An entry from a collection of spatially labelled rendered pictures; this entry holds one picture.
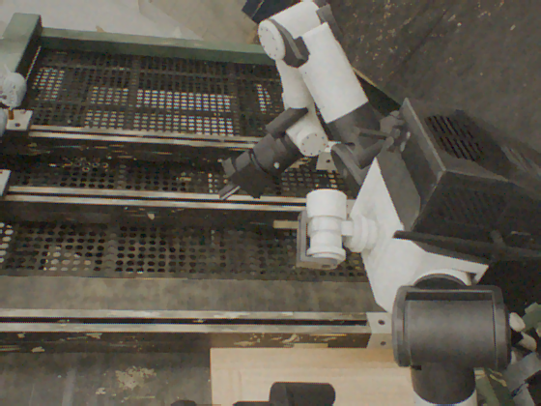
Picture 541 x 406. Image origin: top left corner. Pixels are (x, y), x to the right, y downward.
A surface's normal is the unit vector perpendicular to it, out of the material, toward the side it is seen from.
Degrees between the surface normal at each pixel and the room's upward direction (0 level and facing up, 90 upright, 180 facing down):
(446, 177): 90
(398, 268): 46
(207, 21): 90
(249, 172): 91
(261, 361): 59
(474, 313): 39
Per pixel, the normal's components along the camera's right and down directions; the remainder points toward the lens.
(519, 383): -0.78, -0.43
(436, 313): -0.25, -0.68
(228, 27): 0.21, 0.51
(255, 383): 0.13, -0.77
